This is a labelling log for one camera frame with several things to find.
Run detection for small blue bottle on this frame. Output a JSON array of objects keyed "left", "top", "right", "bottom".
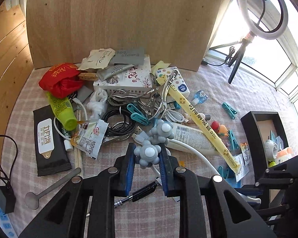
[{"left": 191, "top": 90, "right": 208, "bottom": 106}]

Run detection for brown cardboard panel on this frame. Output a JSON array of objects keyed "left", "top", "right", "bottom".
[{"left": 26, "top": 0, "right": 221, "bottom": 71}]

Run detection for wooden cabinet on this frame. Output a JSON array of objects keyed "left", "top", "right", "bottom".
[{"left": 0, "top": 4, "right": 34, "bottom": 154}]

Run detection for white tube blue cap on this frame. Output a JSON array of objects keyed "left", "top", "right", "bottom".
[{"left": 173, "top": 123, "right": 220, "bottom": 156}]

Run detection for teal clothespin pair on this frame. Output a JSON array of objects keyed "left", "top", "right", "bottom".
[{"left": 126, "top": 104, "right": 150, "bottom": 126}]

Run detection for black tripod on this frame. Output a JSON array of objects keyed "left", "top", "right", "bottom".
[{"left": 228, "top": 35, "right": 254, "bottom": 84}]

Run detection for colourful snack packet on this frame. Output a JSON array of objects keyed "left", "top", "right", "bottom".
[{"left": 240, "top": 142, "right": 251, "bottom": 165}]

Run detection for black pen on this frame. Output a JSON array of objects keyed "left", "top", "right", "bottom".
[{"left": 114, "top": 181, "right": 159, "bottom": 208}]

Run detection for grey sachet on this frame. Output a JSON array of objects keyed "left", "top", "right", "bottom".
[{"left": 110, "top": 47, "right": 145, "bottom": 65}]

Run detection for white floral box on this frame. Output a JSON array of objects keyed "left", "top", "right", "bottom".
[{"left": 93, "top": 54, "right": 153, "bottom": 95}]

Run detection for red fabric pouch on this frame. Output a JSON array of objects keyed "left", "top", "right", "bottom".
[{"left": 39, "top": 63, "right": 85, "bottom": 99}]

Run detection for teal cream tube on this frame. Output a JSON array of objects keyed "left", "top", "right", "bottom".
[{"left": 269, "top": 130, "right": 285, "bottom": 151}]

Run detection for cream paper packet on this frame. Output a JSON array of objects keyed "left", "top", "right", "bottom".
[{"left": 78, "top": 48, "right": 116, "bottom": 71}]

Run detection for printed instruction leaflet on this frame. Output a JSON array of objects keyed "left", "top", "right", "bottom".
[{"left": 235, "top": 154, "right": 249, "bottom": 183}]

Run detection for small cartoon figurine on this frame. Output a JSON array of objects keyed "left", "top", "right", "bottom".
[{"left": 211, "top": 121, "right": 228, "bottom": 137}]

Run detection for yellow lanyard strap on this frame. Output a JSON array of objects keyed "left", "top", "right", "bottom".
[{"left": 167, "top": 86, "right": 242, "bottom": 175}]

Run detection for black sorting tray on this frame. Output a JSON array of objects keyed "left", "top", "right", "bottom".
[{"left": 241, "top": 111, "right": 288, "bottom": 181}]

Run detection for black power adapter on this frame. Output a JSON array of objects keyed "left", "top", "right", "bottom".
[{"left": 0, "top": 186, "right": 16, "bottom": 214}]

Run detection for black coiled cable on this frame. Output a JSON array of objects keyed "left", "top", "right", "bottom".
[{"left": 101, "top": 107, "right": 138, "bottom": 138}]

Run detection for black wet wipes pack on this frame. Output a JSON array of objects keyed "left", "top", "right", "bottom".
[{"left": 33, "top": 105, "right": 72, "bottom": 177}]

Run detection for wooden chopsticks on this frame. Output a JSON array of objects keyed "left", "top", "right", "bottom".
[{"left": 74, "top": 108, "right": 84, "bottom": 178}]

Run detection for white plug adapter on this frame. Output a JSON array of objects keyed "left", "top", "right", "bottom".
[{"left": 264, "top": 140, "right": 278, "bottom": 161}]

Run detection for white power strip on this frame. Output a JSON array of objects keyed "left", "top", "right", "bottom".
[{"left": 0, "top": 208, "right": 18, "bottom": 238}]

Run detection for white massage roller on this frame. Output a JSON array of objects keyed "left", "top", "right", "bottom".
[{"left": 133, "top": 118, "right": 262, "bottom": 205}]

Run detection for yellow-green shuttlecock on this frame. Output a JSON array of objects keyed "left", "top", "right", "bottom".
[{"left": 269, "top": 161, "right": 276, "bottom": 167}]

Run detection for orange snack sachet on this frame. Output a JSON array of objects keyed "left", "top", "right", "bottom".
[{"left": 70, "top": 119, "right": 109, "bottom": 159}]

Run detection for white patterned tissue pack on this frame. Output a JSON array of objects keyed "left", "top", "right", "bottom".
[{"left": 155, "top": 67, "right": 190, "bottom": 98}]

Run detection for metal spoon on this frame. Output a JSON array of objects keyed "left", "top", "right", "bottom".
[{"left": 25, "top": 168, "right": 81, "bottom": 210}]

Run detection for white usb cable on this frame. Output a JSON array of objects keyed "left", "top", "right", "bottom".
[{"left": 164, "top": 108, "right": 190, "bottom": 125}]

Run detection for white ring light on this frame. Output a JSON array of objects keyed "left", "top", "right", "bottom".
[{"left": 237, "top": 0, "right": 288, "bottom": 40}]

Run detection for green tube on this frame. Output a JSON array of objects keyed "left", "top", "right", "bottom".
[{"left": 46, "top": 92, "right": 77, "bottom": 131}]

